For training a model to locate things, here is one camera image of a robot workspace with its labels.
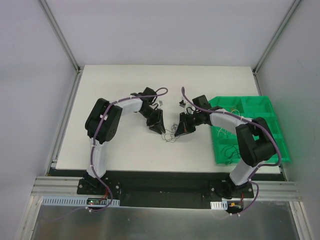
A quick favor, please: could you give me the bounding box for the aluminium frame post right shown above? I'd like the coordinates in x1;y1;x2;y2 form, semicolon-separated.
252;0;302;75

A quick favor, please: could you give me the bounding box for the green compartment tray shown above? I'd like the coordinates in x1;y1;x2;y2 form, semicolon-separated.
209;96;292;165

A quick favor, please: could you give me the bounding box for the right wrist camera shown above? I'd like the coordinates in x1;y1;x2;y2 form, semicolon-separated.
179;100;187;108

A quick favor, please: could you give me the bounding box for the white thin cable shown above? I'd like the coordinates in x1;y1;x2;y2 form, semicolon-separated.
216;127;233;138

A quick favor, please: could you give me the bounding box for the white slotted cable duct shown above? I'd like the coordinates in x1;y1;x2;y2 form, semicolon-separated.
42;196;120;208
210;200;228;211

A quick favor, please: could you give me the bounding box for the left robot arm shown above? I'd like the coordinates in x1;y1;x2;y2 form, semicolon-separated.
83;87;168;195

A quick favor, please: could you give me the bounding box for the aluminium front rail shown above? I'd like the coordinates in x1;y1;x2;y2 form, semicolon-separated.
31;176;81;196

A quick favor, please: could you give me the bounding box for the white slotted cable duct right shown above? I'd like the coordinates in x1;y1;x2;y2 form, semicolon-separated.
210;200;228;211

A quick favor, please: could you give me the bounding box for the black thin cable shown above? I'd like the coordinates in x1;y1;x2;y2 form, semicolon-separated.
221;144;242;160

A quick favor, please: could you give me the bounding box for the aluminium frame post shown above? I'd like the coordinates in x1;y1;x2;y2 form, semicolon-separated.
252;0;302;75
38;0;83;73

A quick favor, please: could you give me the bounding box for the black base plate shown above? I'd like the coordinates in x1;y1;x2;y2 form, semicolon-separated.
77;170;254;209

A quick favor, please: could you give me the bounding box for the aluminium frame post left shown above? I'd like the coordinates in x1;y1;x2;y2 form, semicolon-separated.
38;0;83;73

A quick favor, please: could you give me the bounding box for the white slotted cable duct left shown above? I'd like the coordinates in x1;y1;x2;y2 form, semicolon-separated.
42;196;120;208

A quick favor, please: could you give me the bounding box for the dark cable bundle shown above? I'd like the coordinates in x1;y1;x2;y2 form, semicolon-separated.
161;122;181;144

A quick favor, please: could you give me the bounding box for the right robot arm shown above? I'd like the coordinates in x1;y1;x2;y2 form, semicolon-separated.
174;95;282;199

